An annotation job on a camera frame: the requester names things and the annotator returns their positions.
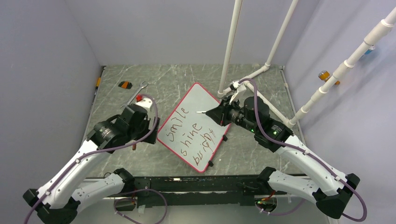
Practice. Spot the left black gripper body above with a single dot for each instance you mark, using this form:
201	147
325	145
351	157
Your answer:
139	132

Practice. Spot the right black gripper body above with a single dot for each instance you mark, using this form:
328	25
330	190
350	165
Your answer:
225	118

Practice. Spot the red framed whiteboard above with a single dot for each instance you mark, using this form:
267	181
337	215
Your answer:
193	137

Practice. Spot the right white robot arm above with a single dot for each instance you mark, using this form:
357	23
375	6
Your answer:
328	188

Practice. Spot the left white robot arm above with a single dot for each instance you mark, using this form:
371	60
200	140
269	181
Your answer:
63	197

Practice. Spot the silver wrench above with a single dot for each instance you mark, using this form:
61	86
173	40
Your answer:
141	86

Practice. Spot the black orange brush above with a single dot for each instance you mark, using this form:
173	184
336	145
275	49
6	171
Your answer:
125	85

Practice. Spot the white pvc pipe frame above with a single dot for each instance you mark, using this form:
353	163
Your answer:
222	90

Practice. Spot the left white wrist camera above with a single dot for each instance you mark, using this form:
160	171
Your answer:
146	103

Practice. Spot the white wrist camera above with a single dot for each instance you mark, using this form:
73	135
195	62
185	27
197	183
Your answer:
237	89
146	103

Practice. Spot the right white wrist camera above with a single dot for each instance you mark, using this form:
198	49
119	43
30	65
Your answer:
237	89

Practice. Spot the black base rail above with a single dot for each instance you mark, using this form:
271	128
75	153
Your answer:
243	190

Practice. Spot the orange yellow wall fitting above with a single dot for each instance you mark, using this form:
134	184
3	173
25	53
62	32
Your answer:
324	75

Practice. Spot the aluminium frame rail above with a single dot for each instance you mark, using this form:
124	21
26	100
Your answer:
86	196

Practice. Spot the blue wall fitting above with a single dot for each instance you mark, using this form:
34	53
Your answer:
372	48

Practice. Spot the white pipe on wall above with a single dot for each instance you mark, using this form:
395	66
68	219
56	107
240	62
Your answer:
377	33

